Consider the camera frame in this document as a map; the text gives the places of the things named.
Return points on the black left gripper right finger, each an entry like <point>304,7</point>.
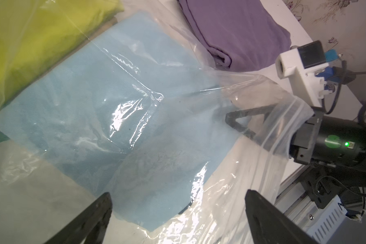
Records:
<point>269,226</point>

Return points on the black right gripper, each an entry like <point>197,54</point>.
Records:
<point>320,139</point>

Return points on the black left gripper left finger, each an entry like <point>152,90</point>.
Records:
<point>89,227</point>

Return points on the purple trousers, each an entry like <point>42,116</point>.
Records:
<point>241,36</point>

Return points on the light blue trousers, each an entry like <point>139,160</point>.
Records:
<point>133,114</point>

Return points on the clear plastic vacuum bag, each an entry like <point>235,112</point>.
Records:
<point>37,200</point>

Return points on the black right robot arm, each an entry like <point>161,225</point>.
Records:
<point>353,170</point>

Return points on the yellow-green folded trousers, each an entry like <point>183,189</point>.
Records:
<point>35,35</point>

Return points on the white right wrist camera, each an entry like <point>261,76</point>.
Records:
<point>304,67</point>

